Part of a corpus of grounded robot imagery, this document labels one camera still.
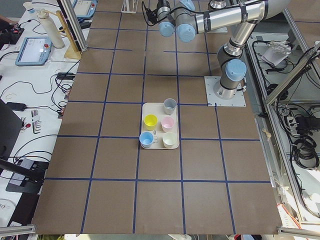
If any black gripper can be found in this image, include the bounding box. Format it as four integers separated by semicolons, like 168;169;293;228
156;0;170;9

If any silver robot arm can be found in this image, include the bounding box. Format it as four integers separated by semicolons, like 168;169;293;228
154;0;289;100
208;0;227;11

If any grey plastic cup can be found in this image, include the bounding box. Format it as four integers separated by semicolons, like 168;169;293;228
163;98;177;115

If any yellow plastic cup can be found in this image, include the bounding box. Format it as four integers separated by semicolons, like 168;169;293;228
143;114;158;131

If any pink plastic cup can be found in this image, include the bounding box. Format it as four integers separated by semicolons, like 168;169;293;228
161;116;175;132

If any cream plastic cup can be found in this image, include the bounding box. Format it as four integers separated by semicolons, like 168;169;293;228
162;132;177;148

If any light blue plastic cup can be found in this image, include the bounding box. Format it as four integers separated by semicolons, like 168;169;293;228
139;131;154;148

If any blue teach pendant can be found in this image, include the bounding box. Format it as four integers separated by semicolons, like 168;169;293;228
72;0;98;20
15;37;52;67

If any wooden stand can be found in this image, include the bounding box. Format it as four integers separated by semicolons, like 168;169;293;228
55;10;82;60

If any cream cylindrical bottle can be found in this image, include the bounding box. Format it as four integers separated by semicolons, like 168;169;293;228
36;9;65;49

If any cream plastic tray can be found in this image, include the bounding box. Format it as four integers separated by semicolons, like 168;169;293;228
140;102;180;150

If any hex key set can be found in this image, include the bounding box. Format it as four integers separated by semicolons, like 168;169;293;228
31;109;42;134

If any black power adapter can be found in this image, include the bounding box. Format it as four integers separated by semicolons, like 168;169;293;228
6;102;27;112

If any black monitor stand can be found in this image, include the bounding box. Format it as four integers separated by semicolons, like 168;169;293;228
0;99;50;195

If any white wire rack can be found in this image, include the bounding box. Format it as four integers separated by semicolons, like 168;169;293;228
121;0;139;14

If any aluminium frame post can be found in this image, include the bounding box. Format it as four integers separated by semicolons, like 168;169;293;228
57;0;88;52

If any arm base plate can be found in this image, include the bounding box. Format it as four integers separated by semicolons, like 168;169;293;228
204;76;246;107

